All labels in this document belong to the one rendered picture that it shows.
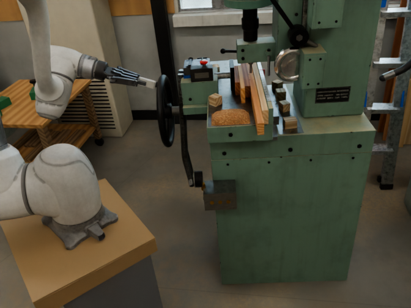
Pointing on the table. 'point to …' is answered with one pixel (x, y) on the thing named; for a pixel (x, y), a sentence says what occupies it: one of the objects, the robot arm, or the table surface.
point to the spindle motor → (247, 3)
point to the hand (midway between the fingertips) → (147, 82)
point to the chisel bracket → (255, 50)
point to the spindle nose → (250, 24)
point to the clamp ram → (228, 74)
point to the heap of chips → (230, 117)
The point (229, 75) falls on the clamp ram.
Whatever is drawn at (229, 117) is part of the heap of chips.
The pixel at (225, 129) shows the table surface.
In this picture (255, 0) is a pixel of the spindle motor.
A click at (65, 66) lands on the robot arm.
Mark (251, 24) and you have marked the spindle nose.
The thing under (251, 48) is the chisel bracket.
